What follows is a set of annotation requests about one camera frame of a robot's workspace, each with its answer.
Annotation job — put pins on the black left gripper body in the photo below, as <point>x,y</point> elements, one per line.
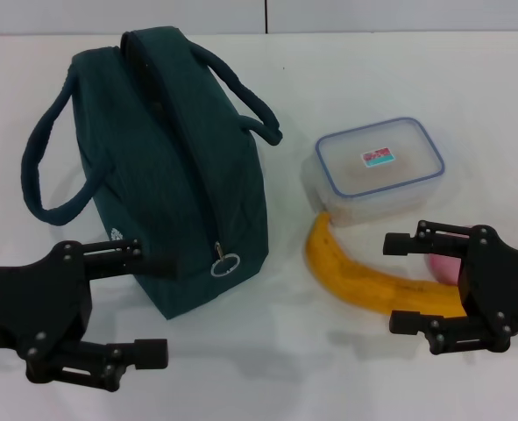
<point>30,302</point>

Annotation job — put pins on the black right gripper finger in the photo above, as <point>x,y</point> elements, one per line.
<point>412,323</point>
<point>403,244</point>

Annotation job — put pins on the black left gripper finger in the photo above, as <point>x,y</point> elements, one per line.
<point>149,353</point>
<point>153,264</point>

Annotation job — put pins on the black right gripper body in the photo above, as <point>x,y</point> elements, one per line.
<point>504,289</point>

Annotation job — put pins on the pink toy peach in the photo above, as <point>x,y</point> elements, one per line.
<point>442,269</point>

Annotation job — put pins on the clear food container blue rim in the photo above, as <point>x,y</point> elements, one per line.
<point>372,188</point>

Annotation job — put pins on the yellow banana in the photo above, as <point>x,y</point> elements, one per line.
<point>342,272</point>

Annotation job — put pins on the dark teal lunch bag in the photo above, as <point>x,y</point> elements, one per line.
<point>175,153</point>

